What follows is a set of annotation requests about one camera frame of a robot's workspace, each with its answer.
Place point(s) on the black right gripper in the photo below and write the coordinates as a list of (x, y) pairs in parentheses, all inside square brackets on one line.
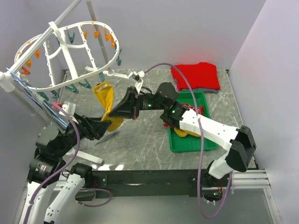
[(129, 107)]

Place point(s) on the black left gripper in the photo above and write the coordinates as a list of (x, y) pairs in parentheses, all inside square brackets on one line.
[(92, 129)]

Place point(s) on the red snowflake christmas sock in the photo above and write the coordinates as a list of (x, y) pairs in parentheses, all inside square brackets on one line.
[(187, 106)]

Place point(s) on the yellow bear sock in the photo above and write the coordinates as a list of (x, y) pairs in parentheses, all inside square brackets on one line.
[(184, 133)]

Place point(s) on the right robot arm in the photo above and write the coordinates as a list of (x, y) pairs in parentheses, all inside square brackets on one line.
[(239, 142)]

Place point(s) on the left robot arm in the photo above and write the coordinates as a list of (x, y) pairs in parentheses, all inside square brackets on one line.
[(48, 163)]

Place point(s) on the white round clip hanger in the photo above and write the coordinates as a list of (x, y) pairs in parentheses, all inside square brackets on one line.
[(34, 43)]

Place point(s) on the green plastic tray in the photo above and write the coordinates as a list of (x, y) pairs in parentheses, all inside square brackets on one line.
[(188, 143)]

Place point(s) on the red folded cloth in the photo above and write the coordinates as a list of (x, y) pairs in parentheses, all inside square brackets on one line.
[(200, 76)]

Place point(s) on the grey folded cloth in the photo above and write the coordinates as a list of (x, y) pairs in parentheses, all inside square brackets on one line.
[(206, 90)]

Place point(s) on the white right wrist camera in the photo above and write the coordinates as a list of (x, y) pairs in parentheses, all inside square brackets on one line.
[(138, 79)]

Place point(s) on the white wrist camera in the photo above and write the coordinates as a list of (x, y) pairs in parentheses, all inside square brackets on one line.
[(138, 79), (69, 107)]

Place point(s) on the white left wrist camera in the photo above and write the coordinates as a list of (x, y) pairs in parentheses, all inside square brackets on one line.
[(69, 107)]

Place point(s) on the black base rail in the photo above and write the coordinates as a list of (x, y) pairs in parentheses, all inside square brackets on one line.
[(173, 182)]

